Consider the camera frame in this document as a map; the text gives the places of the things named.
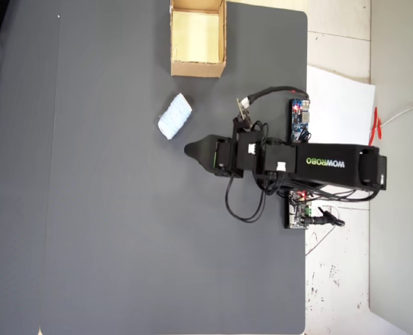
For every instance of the blue circuit board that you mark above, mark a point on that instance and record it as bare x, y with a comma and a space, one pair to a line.
300, 118

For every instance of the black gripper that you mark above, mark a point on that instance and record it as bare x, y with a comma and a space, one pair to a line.
225, 157

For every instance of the wrist camera board with mount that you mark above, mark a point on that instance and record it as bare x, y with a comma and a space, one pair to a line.
243, 113

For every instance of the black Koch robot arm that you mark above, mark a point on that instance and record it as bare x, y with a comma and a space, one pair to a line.
328, 162

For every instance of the light blue yarn block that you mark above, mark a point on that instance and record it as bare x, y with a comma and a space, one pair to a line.
175, 117

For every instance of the large dark grey textured mat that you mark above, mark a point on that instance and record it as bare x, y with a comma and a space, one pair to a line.
157, 227

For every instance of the green circuit board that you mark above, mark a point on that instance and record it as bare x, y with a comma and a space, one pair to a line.
297, 213

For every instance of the black power plug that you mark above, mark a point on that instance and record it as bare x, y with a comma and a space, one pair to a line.
325, 221

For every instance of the open cardboard box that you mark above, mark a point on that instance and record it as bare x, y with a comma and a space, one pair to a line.
197, 38

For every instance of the white paper sheet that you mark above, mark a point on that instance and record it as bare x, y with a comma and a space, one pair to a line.
339, 108

